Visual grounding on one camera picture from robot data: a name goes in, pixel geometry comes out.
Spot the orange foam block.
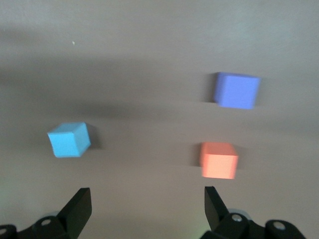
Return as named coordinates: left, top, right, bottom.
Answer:
left=200, top=142, right=239, bottom=180

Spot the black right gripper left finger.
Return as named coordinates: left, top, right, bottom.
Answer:
left=0, top=187, right=93, bottom=239

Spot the brown table cover sheet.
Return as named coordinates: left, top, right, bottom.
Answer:
left=0, top=0, right=319, bottom=239

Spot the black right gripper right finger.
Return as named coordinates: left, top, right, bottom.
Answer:
left=200, top=186, right=310, bottom=239

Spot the purple foam block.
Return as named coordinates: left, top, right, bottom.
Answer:
left=213, top=72, right=261, bottom=110

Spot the light blue foam block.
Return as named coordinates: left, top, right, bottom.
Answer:
left=47, top=121, right=92, bottom=158

